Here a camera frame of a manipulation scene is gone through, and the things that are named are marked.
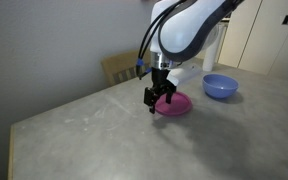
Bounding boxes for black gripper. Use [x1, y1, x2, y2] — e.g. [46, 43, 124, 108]
[144, 68, 176, 114]

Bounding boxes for pink plastic plate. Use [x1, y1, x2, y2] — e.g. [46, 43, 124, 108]
[155, 92, 192, 116]

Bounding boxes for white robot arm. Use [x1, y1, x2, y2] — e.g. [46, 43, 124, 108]
[136, 0, 245, 114]

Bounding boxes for blue plastic bowl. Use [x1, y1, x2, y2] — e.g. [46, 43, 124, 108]
[202, 74, 239, 99]

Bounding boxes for wooden chair at far side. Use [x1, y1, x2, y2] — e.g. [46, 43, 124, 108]
[101, 50, 138, 86]

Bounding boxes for white paper towel roll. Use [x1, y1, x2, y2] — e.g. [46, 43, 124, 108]
[202, 24, 224, 72]

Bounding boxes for white cabinet doors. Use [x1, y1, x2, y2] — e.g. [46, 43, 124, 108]
[219, 0, 288, 80]

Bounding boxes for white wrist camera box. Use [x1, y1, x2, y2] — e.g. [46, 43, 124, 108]
[166, 64, 204, 86]

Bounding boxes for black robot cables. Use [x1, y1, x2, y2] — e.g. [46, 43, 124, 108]
[135, 0, 188, 81]

